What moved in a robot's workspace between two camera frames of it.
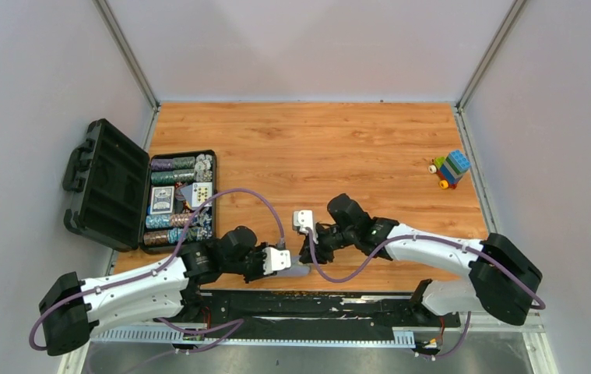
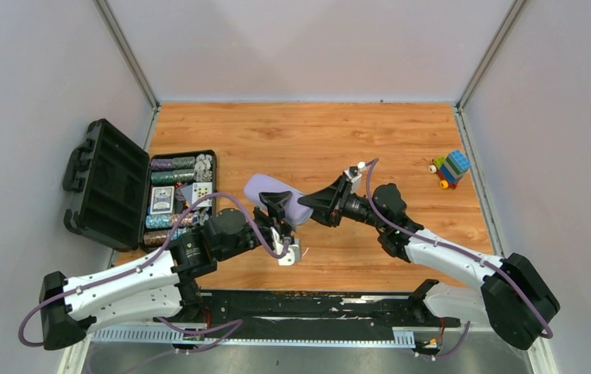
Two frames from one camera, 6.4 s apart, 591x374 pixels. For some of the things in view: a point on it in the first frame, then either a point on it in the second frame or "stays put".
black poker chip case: x=122 y=194 stays put
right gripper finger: x=305 y=253 → x=328 y=203
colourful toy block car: x=450 y=168 stays put
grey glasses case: x=297 y=269 → x=295 y=213
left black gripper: x=259 y=262 → x=279 y=224
